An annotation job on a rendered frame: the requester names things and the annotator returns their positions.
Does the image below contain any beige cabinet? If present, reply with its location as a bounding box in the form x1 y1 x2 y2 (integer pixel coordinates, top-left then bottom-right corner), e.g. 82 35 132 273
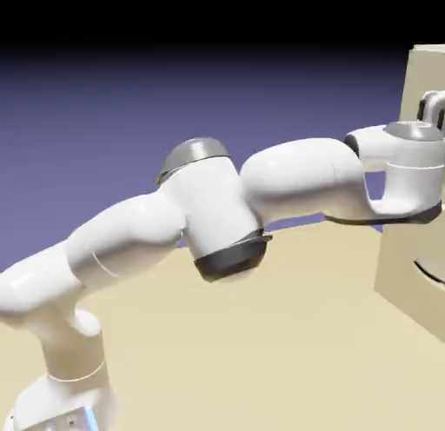
374 43 445 344

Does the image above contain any dark curved drawer handle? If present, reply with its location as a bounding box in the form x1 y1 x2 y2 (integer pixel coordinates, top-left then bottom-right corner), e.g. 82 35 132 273
412 259 445 286

